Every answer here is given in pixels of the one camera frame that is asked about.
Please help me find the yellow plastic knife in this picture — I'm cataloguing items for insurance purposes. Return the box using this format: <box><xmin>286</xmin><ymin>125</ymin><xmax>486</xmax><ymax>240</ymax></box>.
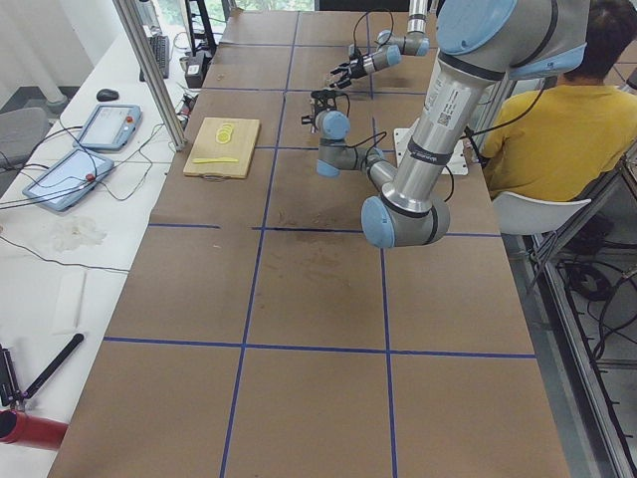
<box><xmin>192</xmin><ymin>156</ymin><xmax>239</xmax><ymax>164</ymax></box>

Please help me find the red cylinder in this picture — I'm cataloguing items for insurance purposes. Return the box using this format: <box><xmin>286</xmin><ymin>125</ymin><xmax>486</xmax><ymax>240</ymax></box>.
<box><xmin>1</xmin><ymin>409</ymin><xmax>68</xmax><ymax>450</ymax></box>

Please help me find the lower teach pendant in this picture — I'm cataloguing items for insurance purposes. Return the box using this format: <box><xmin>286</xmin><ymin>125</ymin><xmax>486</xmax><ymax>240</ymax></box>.
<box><xmin>22</xmin><ymin>147</ymin><xmax>114</xmax><ymax>212</ymax></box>

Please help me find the crumpled white tissue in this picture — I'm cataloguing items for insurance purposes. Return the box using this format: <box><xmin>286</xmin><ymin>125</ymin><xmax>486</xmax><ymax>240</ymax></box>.
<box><xmin>51</xmin><ymin>216</ymin><xmax>106</xmax><ymax>252</ymax></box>

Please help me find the bamboo cutting board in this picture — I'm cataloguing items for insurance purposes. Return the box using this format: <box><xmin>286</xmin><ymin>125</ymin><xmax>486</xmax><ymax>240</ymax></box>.
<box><xmin>183</xmin><ymin>118</ymin><xmax>261</xmax><ymax>179</ymax></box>

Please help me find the white chair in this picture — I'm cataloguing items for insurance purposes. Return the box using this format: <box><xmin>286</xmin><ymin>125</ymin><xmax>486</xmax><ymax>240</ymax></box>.
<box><xmin>493</xmin><ymin>191</ymin><xmax>591</xmax><ymax>235</ymax></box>

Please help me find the upper teach pendant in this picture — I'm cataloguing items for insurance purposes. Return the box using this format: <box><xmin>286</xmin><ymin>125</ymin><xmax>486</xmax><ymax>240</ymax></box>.
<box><xmin>74</xmin><ymin>104</ymin><xmax>142</xmax><ymax>152</ymax></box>

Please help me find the person in yellow shirt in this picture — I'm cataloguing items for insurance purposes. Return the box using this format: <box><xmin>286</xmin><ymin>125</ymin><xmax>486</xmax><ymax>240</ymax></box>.
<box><xmin>482</xmin><ymin>1</ymin><xmax>636</xmax><ymax>202</ymax></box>

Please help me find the steel double jigger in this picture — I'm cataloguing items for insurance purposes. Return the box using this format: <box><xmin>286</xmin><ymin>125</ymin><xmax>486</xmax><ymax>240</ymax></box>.
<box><xmin>302</xmin><ymin>99</ymin><xmax>323</xmax><ymax>133</ymax></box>

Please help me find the white foam block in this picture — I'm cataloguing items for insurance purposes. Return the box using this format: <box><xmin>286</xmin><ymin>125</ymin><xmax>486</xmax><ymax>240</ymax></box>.
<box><xmin>51</xmin><ymin>271</ymin><xmax>86</xmax><ymax>335</ymax></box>

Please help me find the black power adapter box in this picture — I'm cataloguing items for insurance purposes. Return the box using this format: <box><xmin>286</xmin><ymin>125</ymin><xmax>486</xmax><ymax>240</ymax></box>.
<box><xmin>184</xmin><ymin>52</ymin><xmax>206</xmax><ymax>89</ymax></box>

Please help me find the teach pendant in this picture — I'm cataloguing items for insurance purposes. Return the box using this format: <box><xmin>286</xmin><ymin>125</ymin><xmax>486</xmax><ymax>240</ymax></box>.
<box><xmin>74</xmin><ymin>104</ymin><xmax>142</xmax><ymax>152</ymax></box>
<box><xmin>22</xmin><ymin>147</ymin><xmax>114</xmax><ymax>212</ymax></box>

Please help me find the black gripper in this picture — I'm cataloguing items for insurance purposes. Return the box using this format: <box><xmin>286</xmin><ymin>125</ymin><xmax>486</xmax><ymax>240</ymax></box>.
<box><xmin>311</xmin><ymin>89</ymin><xmax>347</xmax><ymax>114</ymax></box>
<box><xmin>330</xmin><ymin>57</ymin><xmax>364</xmax><ymax>89</ymax></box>

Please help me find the black computer mouse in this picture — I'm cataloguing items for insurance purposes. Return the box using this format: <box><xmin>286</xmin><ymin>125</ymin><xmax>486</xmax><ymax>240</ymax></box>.
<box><xmin>96</xmin><ymin>89</ymin><xmax>119</xmax><ymax>102</ymax></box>

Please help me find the black keyboard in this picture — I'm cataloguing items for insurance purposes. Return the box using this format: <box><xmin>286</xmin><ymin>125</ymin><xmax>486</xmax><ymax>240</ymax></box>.
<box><xmin>147</xmin><ymin>35</ymin><xmax>170</xmax><ymax>79</ymax></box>

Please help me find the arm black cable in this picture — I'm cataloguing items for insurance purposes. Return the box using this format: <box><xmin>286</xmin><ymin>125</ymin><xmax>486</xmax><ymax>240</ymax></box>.
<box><xmin>351</xmin><ymin>7</ymin><xmax>395</xmax><ymax>56</ymax></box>
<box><xmin>342</xmin><ymin>97</ymin><xmax>457</xmax><ymax>203</ymax></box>

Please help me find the black stick tool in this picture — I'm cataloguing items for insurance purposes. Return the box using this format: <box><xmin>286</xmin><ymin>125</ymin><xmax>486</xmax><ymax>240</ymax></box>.
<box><xmin>22</xmin><ymin>333</ymin><xmax>85</xmax><ymax>400</ymax></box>

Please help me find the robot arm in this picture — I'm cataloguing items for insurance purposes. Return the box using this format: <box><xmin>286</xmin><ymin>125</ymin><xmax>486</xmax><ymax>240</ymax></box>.
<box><xmin>302</xmin><ymin>1</ymin><xmax>589</xmax><ymax>249</ymax></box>
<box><xmin>325</xmin><ymin>0</ymin><xmax>432</xmax><ymax>89</ymax></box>

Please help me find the aluminium frame post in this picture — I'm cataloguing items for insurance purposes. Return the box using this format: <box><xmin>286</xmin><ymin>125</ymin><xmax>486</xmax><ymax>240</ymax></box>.
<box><xmin>112</xmin><ymin>0</ymin><xmax>186</xmax><ymax>151</ymax></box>

